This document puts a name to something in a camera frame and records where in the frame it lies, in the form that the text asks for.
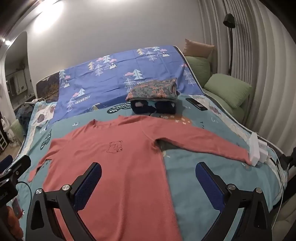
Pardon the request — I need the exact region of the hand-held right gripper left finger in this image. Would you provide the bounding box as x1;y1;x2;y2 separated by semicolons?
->
25;162;102;241

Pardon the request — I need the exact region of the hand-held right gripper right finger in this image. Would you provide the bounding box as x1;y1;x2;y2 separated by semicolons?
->
195;162;273;241

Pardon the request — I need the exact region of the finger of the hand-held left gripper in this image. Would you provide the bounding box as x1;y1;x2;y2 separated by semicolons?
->
5;155;31;176
0;155;14;169

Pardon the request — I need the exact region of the pink long-sleeve shirt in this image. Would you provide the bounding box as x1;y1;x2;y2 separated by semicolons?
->
28;115;251;241

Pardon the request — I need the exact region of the person's left hand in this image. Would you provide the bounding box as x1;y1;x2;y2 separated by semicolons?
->
6;206;24;241

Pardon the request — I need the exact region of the white rabbit figurine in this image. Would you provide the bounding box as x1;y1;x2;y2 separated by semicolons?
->
0;117;18;147

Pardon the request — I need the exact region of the green stool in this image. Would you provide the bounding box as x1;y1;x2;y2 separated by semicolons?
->
10;120;25;142

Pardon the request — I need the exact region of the teal printed blanket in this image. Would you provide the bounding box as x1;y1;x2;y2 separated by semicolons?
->
18;93;287;241

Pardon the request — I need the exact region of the dark blue cloth pile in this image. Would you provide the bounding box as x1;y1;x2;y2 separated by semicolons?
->
15;103;35;137

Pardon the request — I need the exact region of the white patterned quilt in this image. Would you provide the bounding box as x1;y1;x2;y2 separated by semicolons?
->
30;101;57;130

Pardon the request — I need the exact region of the white charger plug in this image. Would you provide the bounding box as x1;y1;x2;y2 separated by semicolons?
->
258;139;269;163

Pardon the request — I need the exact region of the green sofa cushion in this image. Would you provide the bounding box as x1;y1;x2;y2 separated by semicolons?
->
228;102;246;124

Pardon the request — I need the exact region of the dark printed bed sheet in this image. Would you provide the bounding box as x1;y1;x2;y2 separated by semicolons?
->
36;72;60;103

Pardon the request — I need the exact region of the black phone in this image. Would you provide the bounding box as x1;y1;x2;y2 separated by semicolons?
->
186;98;208;111

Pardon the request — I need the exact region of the black object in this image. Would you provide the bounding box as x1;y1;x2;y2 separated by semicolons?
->
276;147;296;172

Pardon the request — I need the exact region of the folded dark navy garment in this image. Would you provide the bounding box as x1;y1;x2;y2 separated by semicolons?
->
131;98;177;115

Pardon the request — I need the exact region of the green pillow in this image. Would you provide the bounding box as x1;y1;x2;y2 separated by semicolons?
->
185;56;212;87
204;73;253;108

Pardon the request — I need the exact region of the folded floral garment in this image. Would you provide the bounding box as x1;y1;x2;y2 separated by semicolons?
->
125;79;179;102

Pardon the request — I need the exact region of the blue tree print sheet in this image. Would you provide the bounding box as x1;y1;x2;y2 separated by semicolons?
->
47;46;205;126

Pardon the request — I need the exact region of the tan pillow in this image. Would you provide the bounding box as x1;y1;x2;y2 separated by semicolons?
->
183;39;215;57

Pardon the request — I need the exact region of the black floor lamp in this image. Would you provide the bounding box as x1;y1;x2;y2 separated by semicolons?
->
223;13;236;76

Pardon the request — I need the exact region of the black cable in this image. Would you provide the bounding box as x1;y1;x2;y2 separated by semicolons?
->
17;182;33;210

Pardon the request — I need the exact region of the white cable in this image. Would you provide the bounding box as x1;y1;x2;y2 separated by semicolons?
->
266;139;287;211

